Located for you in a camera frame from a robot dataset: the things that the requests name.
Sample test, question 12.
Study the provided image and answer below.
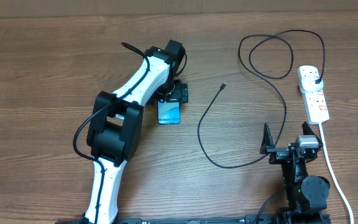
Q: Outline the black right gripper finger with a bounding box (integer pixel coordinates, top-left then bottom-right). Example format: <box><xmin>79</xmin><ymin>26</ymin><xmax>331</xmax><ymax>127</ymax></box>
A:
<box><xmin>260</xmin><ymin>123</ymin><xmax>275</xmax><ymax>155</ymax></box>
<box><xmin>301</xmin><ymin>121</ymin><xmax>323</xmax><ymax>148</ymax></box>

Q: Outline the Samsung Galaxy smartphone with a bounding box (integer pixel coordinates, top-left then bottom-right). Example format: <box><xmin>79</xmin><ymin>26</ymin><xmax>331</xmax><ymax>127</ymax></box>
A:
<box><xmin>157</xmin><ymin>101</ymin><xmax>181</xmax><ymax>125</ymax></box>

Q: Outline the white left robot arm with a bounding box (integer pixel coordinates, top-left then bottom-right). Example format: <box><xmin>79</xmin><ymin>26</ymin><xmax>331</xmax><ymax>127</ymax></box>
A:
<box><xmin>73</xmin><ymin>40</ymin><xmax>188</xmax><ymax>223</ymax></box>

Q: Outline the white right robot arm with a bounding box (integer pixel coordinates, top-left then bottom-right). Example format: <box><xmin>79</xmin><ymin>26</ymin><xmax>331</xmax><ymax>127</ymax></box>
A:
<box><xmin>256</xmin><ymin>122</ymin><xmax>331</xmax><ymax>224</ymax></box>

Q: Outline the white charger plug adapter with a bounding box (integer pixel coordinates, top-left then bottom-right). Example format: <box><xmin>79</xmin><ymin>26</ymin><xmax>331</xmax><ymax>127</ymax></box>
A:
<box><xmin>299</xmin><ymin>77</ymin><xmax>324</xmax><ymax>93</ymax></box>

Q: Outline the white power strip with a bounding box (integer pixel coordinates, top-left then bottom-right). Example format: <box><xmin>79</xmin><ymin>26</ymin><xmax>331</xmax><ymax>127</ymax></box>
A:
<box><xmin>297</xmin><ymin>65</ymin><xmax>329</xmax><ymax>124</ymax></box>

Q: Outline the white power strip cord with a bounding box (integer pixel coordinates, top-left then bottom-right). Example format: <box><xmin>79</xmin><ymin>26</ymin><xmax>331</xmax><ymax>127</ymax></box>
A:
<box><xmin>317</xmin><ymin>123</ymin><xmax>355</xmax><ymax>224</ymax></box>

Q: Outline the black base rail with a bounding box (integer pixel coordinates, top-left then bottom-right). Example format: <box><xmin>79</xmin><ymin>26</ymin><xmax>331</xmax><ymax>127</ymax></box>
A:
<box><xmin>55</xmin><ymin>214</ymin><xmax>331</xmax><ymax>224</ymax></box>

